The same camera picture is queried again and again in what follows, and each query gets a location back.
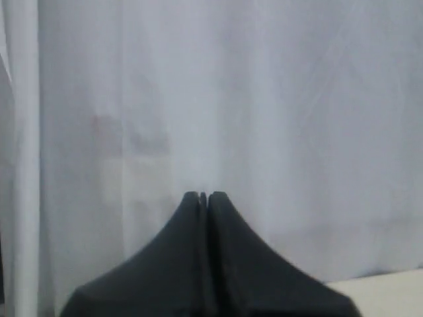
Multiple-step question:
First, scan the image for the white backdrop curtain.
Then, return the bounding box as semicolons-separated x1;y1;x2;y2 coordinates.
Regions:
1;1;422;316

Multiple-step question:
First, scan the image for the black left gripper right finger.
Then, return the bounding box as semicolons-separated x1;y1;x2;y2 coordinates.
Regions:
207;192;361;316

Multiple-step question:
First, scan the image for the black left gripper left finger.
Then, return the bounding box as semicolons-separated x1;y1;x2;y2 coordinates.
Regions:
61;192;212;316

